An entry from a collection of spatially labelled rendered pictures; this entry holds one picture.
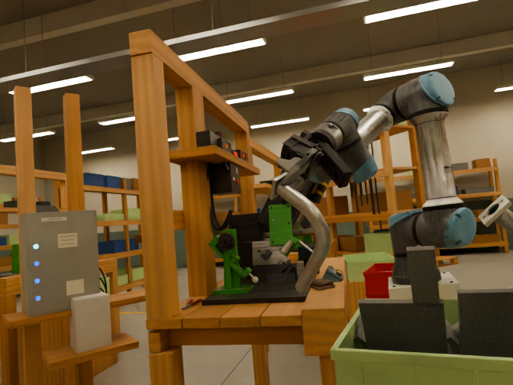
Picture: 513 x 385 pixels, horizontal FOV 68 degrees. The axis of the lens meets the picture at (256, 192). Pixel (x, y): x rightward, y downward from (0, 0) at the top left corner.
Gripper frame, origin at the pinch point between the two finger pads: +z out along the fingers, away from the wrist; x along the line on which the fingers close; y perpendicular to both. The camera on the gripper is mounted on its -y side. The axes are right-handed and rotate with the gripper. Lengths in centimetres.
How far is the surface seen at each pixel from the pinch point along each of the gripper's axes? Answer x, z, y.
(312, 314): -57, -14, -14
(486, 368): -0.1, 12.8, -43.5
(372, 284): -90, -66, -26
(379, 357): -6.9, 17.2, -30.4
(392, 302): -7.0, 5.6, -28.6
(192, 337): -84, 6, 19
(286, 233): -89, -64, 20
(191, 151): -52, -46, 66
